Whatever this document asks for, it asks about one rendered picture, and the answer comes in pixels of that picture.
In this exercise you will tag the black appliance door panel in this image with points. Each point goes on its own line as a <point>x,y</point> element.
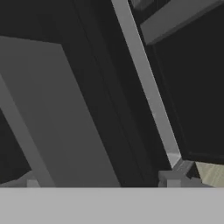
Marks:
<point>198,102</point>

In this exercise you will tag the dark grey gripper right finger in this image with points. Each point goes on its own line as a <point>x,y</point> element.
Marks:
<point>171,179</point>

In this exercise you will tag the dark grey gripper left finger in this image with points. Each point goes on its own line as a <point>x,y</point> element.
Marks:
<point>32,183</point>

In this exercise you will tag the black fridge door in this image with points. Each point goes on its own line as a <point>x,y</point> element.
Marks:
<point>97,61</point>

